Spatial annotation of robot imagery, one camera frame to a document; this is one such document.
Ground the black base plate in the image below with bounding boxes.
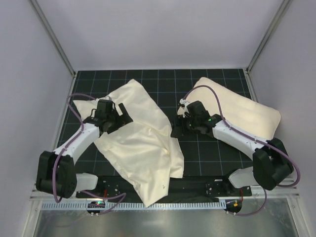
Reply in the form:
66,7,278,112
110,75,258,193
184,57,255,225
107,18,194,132
90,176,252,203

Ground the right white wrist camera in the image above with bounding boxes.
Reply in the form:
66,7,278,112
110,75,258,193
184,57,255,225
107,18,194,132
177,99,190,117

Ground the aluminium frame post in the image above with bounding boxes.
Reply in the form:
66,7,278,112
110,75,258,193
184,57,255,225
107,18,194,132
246,0,293,74
28,0,76,78

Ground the right aluminium frame post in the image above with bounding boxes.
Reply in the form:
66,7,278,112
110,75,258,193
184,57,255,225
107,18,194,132
246,0,293,74

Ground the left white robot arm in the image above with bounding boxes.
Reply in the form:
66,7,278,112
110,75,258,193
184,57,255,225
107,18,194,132
36,99,133,202

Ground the cream pillow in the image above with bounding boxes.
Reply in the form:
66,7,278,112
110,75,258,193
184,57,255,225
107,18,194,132
186,77,281,140

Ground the slotted cable duct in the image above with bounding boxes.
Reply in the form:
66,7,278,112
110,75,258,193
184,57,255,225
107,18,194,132
41,200,226,211

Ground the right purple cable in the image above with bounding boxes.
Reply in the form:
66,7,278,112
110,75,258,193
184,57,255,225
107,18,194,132
181,85,302,218

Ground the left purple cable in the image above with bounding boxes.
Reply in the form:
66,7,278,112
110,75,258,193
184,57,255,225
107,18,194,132
52,94,127,228

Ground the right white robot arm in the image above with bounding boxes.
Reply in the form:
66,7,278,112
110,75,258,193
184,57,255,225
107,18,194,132
171,99,294,196

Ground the left aluminium frame post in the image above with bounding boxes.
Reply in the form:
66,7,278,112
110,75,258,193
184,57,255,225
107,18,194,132
28,0,76,78

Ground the cream pillowcase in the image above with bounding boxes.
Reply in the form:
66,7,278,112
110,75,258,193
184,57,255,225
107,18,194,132
73,79,185,208

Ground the purple cable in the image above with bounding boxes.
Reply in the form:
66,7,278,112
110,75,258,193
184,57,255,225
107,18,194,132
52,94,127,228
181,85,302,218

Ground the aluminium rail front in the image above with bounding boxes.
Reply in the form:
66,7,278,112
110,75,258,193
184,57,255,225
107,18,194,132
29,179,301,201

